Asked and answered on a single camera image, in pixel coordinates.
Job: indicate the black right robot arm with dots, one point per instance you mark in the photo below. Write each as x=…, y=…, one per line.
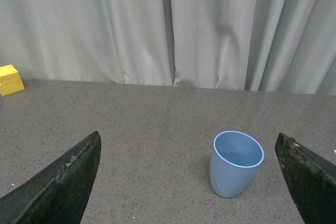
x=310, y=180

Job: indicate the blue plastic cup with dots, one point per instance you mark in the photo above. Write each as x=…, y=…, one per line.
x=235, y=160

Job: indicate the grey curtain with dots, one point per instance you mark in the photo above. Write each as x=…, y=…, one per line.
x=255, y=45

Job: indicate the yellow sponge block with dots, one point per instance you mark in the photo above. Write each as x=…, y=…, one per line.
x=11, y=81

